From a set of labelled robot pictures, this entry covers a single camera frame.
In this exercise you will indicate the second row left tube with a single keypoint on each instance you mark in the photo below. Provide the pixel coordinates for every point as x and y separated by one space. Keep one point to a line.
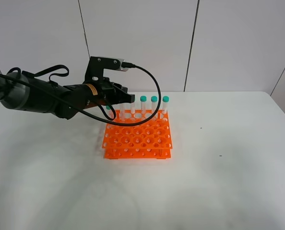
112 115

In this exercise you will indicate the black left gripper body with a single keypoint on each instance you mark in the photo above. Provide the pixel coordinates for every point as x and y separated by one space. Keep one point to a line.
79 94

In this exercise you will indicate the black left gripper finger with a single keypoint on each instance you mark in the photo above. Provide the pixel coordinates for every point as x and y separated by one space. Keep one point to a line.
100 106
121 95

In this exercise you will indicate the teal-capped test tube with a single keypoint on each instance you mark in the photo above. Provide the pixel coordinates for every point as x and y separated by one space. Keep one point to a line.
122 112

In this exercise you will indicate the orange test tube rack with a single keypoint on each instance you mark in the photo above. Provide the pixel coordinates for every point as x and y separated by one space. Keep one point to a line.
150 140

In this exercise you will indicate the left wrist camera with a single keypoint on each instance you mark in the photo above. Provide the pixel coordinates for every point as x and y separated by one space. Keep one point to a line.
97 65

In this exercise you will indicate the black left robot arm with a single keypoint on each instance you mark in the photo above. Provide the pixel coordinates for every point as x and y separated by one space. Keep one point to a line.
21 91

